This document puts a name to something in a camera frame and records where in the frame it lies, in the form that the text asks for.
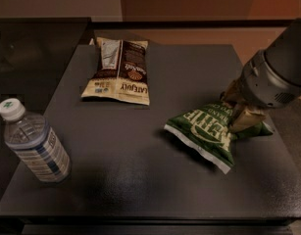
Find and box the black side cabinet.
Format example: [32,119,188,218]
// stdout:
[0,17,92,113]

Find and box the green jalapeno chip bag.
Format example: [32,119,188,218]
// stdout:
[164,101,274,174]

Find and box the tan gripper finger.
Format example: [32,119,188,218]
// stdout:
[228,105,267,133]
[221,79,244,106]

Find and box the dark robot arm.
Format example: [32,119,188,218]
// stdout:
[221,19,301,132]

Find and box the clear plastic water bottle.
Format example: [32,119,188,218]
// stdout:
[0,98,71,183]

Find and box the brown chip bag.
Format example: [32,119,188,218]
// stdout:
[81,37,150,106]

